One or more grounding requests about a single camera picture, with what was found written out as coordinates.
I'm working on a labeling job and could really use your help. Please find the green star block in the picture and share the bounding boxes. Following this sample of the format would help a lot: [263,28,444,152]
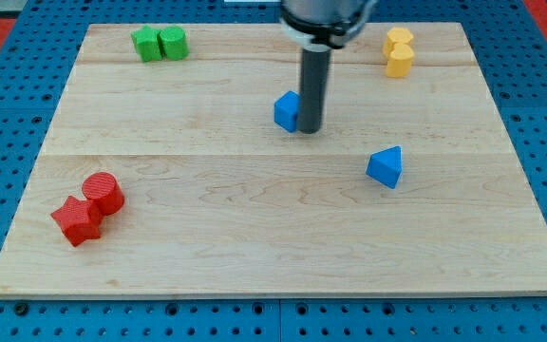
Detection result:
[130,26,162,63]

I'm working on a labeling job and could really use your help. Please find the blue triangular prism block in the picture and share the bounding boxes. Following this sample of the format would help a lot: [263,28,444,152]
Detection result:
[366,146,403,189]

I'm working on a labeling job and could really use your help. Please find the red star block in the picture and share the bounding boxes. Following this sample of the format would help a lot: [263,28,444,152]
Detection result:
[50,196,104,247]

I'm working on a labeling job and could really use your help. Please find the blue cube block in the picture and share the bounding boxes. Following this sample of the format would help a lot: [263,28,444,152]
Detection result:
[273,91,299,133]

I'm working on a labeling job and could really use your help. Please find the light wooden board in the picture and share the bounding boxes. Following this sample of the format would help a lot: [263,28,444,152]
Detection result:
[0,23,547,300]

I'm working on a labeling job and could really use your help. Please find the green cylinder block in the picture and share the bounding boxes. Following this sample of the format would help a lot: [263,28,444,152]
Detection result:
[158,26,189,61]

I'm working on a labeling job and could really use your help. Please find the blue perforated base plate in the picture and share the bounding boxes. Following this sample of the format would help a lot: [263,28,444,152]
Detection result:
[0,1,547,341]

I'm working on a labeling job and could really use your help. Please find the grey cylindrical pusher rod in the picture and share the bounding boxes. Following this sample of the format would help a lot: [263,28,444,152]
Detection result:
[296,49,330,134]

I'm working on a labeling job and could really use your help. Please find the yellow hexagon block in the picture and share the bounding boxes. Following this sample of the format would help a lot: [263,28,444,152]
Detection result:
[382,27,414,59]

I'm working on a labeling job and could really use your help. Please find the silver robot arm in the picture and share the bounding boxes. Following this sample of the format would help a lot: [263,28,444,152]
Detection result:
[280,0,379,52]

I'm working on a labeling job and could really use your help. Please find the red cylinder block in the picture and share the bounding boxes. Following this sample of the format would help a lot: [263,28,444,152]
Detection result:
[82,172,125,216]

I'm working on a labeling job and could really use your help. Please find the yellow heart block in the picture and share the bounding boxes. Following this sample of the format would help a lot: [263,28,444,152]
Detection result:
[386,43,415,78]

